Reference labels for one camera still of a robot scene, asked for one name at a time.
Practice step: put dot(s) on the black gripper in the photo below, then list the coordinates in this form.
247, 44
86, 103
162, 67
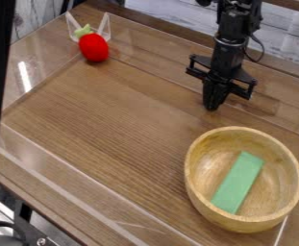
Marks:
222, 73

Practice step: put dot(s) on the red plush strawberry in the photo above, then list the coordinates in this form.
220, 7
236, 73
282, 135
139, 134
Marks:
92, 44

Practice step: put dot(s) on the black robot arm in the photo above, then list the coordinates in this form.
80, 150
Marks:
238, 19

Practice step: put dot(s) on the wooden bowl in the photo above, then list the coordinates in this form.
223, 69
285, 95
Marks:
274, 191

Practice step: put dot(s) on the green rectangular block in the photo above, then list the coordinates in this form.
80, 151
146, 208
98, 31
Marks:
235, 185

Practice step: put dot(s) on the clear acrylic wall panel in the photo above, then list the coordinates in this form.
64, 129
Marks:
95, 215

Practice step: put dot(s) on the black table leg frame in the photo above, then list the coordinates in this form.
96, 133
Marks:
40, 232

